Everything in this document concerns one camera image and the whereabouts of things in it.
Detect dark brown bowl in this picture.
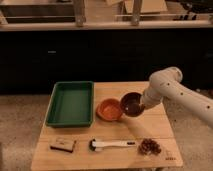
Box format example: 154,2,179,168
120,92,145,117

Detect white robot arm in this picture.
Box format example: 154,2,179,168
140,67,213,129

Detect green plastic tray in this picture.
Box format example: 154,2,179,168
46,81,94,128

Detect orange bowl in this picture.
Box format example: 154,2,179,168
96,98,123,121

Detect wooden table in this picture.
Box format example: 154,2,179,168
31,82,183,171

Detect brown wooden block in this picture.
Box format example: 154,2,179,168
50,138,76,153

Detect brown grape bunch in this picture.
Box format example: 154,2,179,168
139,139,161,155

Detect cardboard box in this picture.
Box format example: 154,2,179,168
124,0,167,13

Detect white handled brush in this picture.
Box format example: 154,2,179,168
89,139,136,151

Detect right wooden post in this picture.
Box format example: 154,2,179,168
131,0,143,26

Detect wooden post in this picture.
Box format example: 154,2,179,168
73,0,86,27
131,0,143,26

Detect left wooden post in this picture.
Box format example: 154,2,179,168
73,0,86,27

